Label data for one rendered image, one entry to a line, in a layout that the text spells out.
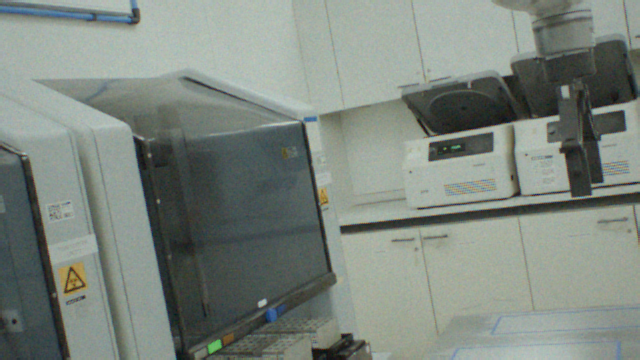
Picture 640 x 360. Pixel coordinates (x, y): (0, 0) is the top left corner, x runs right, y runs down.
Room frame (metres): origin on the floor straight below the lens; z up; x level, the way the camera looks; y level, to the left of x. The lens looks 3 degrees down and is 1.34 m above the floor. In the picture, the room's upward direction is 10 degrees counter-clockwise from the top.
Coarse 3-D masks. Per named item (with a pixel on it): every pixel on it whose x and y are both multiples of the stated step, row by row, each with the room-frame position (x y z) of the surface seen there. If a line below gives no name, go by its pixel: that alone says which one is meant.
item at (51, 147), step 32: (0, 96) 1.27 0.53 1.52; (0, 128) 1.12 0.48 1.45; (32, 128) 1.14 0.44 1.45; (64, 128) 1.19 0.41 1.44; (32, 160) 1.11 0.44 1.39; (64, 160) 1.16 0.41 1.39; (64, 192) 1.15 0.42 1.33; (64, 224) 1.14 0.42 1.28; (96, 256) 1.19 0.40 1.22; (64, 288) 1.12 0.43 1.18; (96, 288) 1.17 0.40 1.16; (64, 320) 1.11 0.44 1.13; (96, 320) 1.16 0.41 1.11; (96, 352) 1.15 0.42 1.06
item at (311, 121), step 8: (304, 120) 1.86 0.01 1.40; (312, 120) 1.90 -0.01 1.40; (312, 128) 1.89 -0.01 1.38; (312, 136) 1.89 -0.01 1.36; (312, 144) 1.88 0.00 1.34; (320, 144) 1.92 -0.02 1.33; (312, 152) 1.87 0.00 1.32; (320, 160) 1.90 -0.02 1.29; (320, 192) 1.87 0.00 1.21; (320, 200) 1.87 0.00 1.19; (328, 208) 1.90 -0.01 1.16; (328, 216) 1.89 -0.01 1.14
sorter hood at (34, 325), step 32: (0, 160) 1.05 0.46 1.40; (0, 192) 1.04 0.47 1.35; (32, 192) 1.08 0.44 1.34; (0, 224) 1.03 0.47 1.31; (32, 224) 1.07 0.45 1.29; (0, 256) 1.02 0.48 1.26; (32, 256) 1.06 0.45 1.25; (0, 288) 1.01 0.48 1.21; (32, 288) 1.05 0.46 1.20; (0, 320) 1.00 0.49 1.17; (32, 320) 1.04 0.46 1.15; (0, 352) 0.99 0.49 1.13; (32, 352) 1.03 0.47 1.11; (64, 352) 1.08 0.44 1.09
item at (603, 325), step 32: (480, 320) 1.75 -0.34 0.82; (512, 320) 1.70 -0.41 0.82; (544, 320) 1.66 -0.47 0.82; (576, 320) 1.61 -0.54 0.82; (608, 320) 1.57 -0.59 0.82; (448, 352) 1.55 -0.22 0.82; (480, 352) 1.52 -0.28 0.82; (512, 352) 1.48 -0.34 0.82; (544, 352) 1.44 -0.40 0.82; (576, 352) 1.41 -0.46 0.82; (608, 352) 1.38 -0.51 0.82
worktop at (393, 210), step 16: (560, 192) 3.29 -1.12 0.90; (592, 192) 3.14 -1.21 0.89; (608, 192) 3.11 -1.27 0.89; (624, 192) 3.08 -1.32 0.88; (352, 208) 4.32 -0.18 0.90; (368, 208) 4.15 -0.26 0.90; (384, 208) 3.99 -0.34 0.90; (400, 208) 3.84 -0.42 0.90; (416, 208) 3.69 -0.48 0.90; (432, 208) 3.58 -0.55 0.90; (448, 208) 3.48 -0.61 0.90; (464, 208) 3.44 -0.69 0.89; (480, 208) 3.40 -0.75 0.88
